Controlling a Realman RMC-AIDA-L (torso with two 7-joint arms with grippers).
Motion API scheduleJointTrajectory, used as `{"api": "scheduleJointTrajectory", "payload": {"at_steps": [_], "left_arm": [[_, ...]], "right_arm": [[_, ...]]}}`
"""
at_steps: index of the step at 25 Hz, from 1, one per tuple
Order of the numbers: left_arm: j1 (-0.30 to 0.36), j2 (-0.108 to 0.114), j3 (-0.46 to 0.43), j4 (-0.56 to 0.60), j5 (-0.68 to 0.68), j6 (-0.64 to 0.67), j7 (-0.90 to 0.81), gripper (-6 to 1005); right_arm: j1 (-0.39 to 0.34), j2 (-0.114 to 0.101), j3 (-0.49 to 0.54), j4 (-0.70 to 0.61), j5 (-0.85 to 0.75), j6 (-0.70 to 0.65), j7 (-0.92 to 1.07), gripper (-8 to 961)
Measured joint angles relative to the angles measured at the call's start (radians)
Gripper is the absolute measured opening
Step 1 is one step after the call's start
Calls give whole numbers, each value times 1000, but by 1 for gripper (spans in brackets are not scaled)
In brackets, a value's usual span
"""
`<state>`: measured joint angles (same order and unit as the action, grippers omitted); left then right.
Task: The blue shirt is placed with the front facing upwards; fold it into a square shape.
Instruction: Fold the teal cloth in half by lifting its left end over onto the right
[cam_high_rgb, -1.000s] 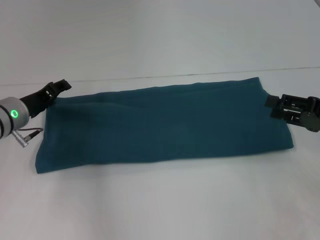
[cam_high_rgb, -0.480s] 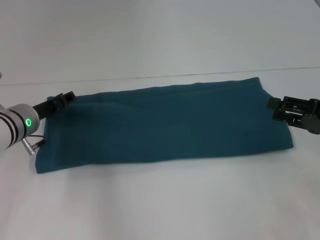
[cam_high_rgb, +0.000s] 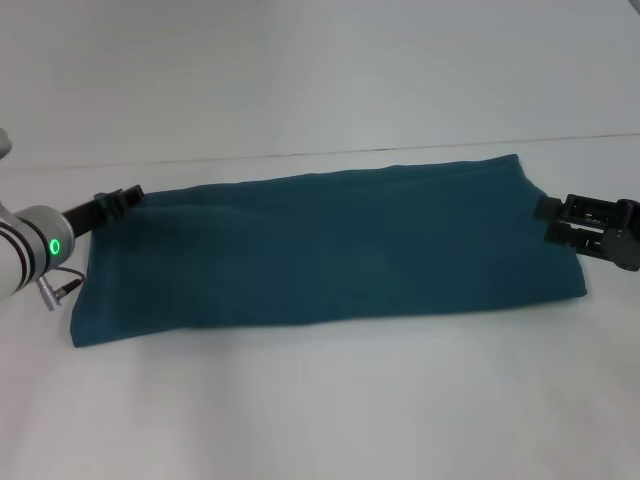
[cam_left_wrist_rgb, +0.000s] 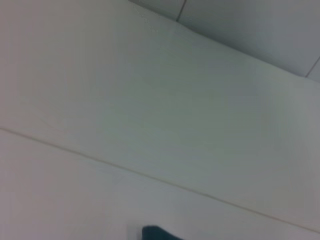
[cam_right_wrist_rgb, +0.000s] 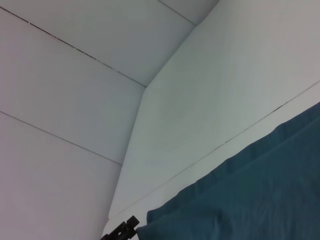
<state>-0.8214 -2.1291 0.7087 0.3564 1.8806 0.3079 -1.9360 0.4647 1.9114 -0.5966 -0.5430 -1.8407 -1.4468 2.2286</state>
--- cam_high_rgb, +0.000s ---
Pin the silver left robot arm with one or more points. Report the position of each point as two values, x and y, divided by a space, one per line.
30 250

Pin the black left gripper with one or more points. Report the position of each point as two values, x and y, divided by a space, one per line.
87 215

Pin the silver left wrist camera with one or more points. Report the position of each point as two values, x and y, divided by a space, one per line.
4 142

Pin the teal shirt with FREE print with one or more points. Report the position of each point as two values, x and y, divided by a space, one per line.
325 250

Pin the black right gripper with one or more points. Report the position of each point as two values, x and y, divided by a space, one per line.
622 235

